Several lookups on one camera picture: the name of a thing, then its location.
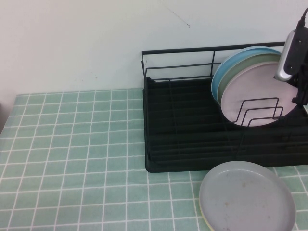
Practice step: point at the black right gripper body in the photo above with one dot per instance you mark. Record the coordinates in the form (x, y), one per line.
(302, 77)

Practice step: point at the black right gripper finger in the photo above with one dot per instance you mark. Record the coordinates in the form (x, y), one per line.
(302, 97)

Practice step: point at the pink plate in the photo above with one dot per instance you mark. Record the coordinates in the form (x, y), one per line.
(252, 86)

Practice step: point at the green plate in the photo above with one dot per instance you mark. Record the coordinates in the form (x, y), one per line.
(255, 58)

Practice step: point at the blue plate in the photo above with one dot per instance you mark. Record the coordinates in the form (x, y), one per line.
(220, 72)

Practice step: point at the grey plate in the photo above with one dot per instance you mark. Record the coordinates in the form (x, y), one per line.
(245, 199)

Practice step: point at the yellow plate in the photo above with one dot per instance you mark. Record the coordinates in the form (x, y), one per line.
(204, 217)

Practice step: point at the green checkered tablecloth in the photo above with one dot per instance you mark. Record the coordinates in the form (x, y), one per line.
(72, 156)

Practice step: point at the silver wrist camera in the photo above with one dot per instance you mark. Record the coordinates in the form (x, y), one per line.
(287, 57)

